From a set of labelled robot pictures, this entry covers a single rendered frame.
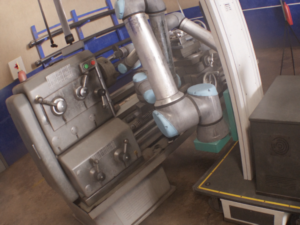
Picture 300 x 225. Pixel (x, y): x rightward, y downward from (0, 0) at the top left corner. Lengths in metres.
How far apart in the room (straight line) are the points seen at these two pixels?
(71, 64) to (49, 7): 3.78
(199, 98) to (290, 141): 0.52
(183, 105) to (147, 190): 0.97
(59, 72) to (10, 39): 3.43
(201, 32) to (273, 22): 4.21
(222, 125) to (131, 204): 0.96
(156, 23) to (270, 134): 0.79
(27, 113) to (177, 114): 0.84
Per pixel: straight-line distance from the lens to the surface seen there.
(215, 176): 1.71
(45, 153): 1.54
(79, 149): 1.56
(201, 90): 1.25
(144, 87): 1.51
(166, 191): 2.17
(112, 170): 1.63
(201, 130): 1.34
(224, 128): 1.35
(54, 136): 1.54
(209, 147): 1.35
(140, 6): 1.23
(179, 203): 2.08
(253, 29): 6.14
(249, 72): 1.44
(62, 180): 1.62
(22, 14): 5.09
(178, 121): 1.20
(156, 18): 1.31
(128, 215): 1.96
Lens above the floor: 1.39
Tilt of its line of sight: 21 degrees down
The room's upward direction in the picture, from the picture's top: 20 degrees counter-clockwise
